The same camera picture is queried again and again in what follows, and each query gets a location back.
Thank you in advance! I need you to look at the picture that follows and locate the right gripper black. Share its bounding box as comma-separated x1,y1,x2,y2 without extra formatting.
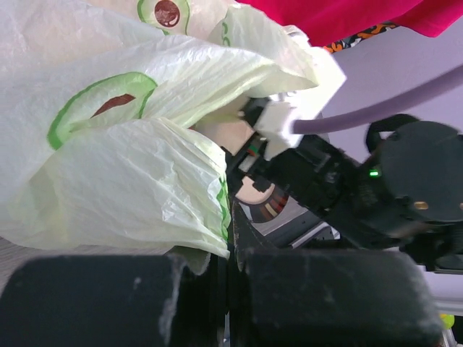
226,97,395,250

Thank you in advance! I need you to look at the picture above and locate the black fruit plate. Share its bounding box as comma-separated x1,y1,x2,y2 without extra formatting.
236,177,289,223

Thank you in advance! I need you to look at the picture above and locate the red t-shirt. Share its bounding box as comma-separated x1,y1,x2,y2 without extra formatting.
245,0,462,46

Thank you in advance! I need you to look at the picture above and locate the orange black patterned garment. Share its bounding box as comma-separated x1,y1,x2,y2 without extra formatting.
323,22,399,53

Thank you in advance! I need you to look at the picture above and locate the green avocado plastic bag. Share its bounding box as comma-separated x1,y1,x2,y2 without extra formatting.
1,1,346,258

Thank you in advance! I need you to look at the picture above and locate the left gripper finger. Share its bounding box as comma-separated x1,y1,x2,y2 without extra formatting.
229,202,279,271

